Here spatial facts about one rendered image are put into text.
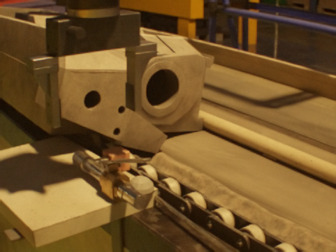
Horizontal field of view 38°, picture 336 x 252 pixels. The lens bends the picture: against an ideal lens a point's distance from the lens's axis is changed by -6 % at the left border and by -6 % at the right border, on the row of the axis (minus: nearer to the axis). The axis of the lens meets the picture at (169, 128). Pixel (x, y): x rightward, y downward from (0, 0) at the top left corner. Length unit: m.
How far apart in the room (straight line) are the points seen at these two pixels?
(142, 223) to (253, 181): 0.26
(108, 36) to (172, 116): 0.41
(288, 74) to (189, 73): 0.57
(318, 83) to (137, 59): 0.85
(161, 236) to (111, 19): 0.31
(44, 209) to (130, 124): 0.31
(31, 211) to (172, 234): 0.20
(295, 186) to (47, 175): 0.43
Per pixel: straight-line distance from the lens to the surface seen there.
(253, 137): 1.07
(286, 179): 0.96
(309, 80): 1.55
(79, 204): 0.75
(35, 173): 0.86
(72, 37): 0.70
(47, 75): 0.72
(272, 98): 1.46
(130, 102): 0.79
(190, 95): 1.11
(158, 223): 0.75
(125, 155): 0.84
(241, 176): 0.95
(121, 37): 0.74
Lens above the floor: 1.15
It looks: 19 degrees down
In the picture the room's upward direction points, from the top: 1 degrees clockwise
